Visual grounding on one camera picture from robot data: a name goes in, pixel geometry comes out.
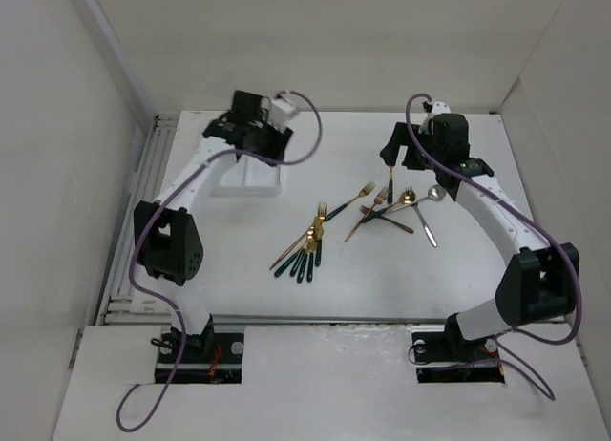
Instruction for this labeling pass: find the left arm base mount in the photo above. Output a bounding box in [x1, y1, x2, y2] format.
[150, 325, 245, 385]

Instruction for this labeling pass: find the gold fork green handle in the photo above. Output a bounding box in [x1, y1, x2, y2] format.
[387, 164, 395, 205]
[325, 181, 375, 221]
[314, 202, 327, 267]

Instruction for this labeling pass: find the purple cable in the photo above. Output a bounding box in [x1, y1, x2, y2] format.
[405, 93, 583, 402]
[116, 91, 324, 431]

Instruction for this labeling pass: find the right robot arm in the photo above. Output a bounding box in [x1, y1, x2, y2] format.
[380, 113, 581, 361]

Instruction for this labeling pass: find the rose gold knife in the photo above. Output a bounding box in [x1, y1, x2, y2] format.
[268, 230, 311, 271]

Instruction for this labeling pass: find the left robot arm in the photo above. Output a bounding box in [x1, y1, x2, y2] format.
[129, 91, 298, 362]

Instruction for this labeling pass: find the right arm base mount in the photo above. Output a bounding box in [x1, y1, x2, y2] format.
[409, 325, 505, 384]

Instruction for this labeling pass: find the white cutlery tray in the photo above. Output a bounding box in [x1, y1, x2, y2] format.
[211, 157, 283, 198]

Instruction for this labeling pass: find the gold knife green handle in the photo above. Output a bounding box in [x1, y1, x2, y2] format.
[305, 238, 316, 283]
[290, 237, 313, 284]

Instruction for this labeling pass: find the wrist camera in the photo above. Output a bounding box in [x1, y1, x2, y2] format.
[420, 100, 452, 127]
[267, 95, 299, 132]

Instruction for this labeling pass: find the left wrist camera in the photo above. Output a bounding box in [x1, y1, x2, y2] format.
[267, 95, 299, 132]

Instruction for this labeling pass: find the silver fork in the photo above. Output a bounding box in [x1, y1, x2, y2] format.
[406, 186, 438, 248]

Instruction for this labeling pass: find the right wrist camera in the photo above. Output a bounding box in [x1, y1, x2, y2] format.
[420, 100, 452, 127]

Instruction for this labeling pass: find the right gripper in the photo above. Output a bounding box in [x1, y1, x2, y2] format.
[379, 121, 444, 171]

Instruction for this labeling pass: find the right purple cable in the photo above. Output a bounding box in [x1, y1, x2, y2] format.
[405, 93, 583, 402]

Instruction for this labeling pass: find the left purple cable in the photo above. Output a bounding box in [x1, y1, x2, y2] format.
[116, 91, 324, 431]

